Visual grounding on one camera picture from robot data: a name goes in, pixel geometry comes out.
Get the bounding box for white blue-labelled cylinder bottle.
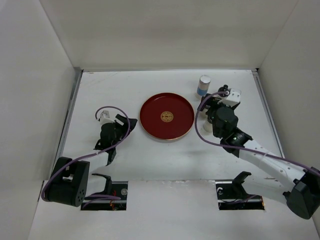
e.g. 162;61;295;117
196;75;211;99

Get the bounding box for black-capped condiment bottle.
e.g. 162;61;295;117
203;117;213;133

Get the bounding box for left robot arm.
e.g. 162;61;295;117
41;111;138;207

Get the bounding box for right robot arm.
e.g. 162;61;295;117
197;90;320;220

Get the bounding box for red round lacquer tray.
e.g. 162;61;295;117
139;92;195;141

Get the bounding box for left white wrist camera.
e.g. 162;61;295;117
98;110;114;125

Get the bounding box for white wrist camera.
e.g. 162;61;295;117
98;110;114;125
220;88;242;108

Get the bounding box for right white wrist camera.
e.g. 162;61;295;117
220;88;242;108

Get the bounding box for right aluminium table rail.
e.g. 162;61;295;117
251;68;285;157

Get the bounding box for aluminium table rail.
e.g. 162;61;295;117
251;68;285;157
49;67;84;174

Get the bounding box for left aluminium table rail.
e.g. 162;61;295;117
49;67;84;174

